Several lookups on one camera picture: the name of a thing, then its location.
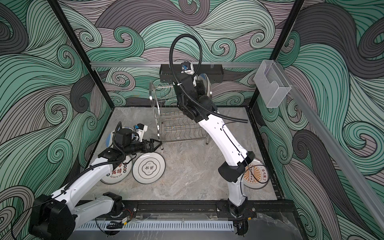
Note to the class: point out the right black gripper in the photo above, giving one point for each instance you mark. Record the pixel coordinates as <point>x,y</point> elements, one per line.
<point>204,89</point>

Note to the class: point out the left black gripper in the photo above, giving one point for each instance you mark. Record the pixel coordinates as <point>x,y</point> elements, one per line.
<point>151,145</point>

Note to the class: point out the blue striped plate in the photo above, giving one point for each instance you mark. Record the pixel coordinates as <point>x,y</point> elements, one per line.
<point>207,84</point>
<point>110,140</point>

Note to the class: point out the white plate green clover outline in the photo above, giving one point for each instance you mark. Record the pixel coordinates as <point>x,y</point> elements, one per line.
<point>149,168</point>

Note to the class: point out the white plate red characters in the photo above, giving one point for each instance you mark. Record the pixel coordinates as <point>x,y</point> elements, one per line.
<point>119,173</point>

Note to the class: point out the orange sunburst plate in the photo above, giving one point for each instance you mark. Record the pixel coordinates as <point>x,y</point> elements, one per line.
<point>256,175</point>

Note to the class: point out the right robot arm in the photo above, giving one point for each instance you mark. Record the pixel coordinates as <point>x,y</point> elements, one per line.
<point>194,102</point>

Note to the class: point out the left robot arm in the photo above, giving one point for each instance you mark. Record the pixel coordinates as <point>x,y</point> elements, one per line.
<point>55,217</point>

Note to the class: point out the steel two-tier dish rack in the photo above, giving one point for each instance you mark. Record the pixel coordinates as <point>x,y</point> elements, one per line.
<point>172,124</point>

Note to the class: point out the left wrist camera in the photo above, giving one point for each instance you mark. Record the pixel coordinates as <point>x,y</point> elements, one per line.
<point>140,130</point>

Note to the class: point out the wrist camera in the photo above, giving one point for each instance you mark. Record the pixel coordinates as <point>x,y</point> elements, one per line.
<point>140,130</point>
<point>187,68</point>

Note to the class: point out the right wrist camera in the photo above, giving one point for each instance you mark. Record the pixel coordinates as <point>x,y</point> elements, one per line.
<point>187,68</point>

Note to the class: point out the black wall shelf basket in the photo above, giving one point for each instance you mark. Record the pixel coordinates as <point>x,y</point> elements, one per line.
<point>215,73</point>

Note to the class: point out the clear mesh wall bin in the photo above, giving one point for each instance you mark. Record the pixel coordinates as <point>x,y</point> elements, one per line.
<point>272,83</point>

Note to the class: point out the white slotted cable duct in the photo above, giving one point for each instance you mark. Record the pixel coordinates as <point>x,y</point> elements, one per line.
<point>182,225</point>

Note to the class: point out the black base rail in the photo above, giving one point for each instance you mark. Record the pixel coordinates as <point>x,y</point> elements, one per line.
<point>217,208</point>

